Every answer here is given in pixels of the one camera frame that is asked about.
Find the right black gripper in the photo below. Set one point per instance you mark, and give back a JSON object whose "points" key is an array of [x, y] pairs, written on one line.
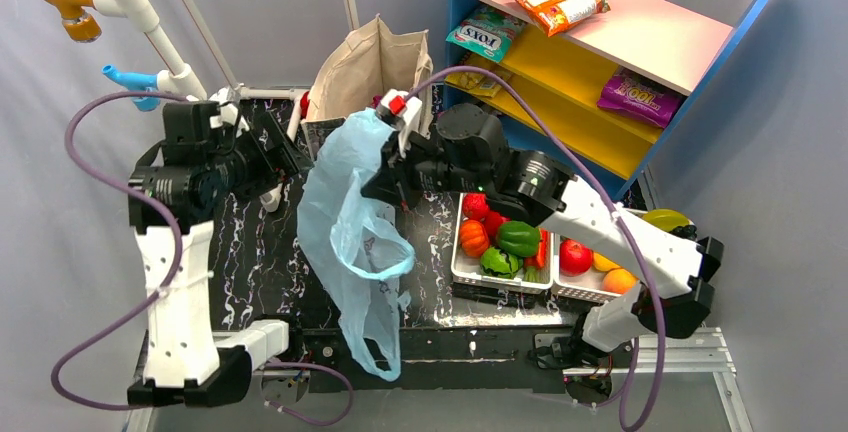
{"points": [[389, 168]]}

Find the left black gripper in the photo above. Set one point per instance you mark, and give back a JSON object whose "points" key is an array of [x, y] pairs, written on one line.
{"points": [[270, 153]]}

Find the light blue plastic bag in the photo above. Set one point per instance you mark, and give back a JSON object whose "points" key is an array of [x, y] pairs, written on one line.
{"points": [[352, 244]]}

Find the beige canvas tote bag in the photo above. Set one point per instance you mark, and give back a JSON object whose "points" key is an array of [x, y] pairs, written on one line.
{"points": [[369, 62]]}

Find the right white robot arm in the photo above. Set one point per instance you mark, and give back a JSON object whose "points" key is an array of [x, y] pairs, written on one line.
{"points": [[467, 151]]}

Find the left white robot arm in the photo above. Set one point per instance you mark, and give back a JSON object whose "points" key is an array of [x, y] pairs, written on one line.
{"points": [[210, 152]]}

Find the green Fox's candy bag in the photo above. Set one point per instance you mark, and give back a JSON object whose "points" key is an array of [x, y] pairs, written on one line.
{"points": [[488, 32]]}

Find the orange white snack bag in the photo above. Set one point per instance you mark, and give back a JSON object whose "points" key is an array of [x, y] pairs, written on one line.
{"points": [[557, 16]]}

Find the purple bag lower shelf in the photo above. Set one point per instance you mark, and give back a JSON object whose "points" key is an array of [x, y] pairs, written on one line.
{"points": [[631, 95]]}

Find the yellow snack packet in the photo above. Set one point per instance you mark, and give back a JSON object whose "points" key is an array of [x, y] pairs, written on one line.
{"points": [[474, 83]]}

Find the white vegetable basket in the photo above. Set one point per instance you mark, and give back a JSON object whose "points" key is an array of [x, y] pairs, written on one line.
{"points": [[467, 271]]}

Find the green bell pepper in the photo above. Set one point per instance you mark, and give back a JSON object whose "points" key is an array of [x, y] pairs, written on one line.
{"points": [[518, 238]]}

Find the blue pipe hook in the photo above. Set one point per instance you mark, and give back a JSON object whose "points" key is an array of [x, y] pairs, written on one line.
{"points": [[133, 81]]}

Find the orange carrot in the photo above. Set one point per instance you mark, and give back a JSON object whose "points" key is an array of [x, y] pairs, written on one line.
{"points": [[539, 259]]}

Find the red apple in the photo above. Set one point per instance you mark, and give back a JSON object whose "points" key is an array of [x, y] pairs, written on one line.
{"points": [[574, 258]]}

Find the colourful wooden shelf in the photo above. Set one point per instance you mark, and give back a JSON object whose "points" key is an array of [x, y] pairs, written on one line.
{"points": [[557, 80]]}

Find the yellow pear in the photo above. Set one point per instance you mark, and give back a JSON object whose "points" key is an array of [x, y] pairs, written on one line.
{"points": [[603, 264]]}

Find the white fruit basket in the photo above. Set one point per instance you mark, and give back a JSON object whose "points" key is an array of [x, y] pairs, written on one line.
{"points": [[585, 287]]}

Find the white pipe rack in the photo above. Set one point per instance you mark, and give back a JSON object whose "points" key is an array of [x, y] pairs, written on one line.
{"points": [[179, 78]]}

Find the orange pipe hook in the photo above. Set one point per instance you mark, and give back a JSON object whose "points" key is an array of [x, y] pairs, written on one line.
{"points": [[77, 22]]}

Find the orange peach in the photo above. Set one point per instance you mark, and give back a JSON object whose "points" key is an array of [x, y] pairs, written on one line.
{"points": [[619, 281]]}

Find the yellow starfruit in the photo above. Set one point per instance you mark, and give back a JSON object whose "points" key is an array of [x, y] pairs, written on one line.
{"points": [[666, 219]]}

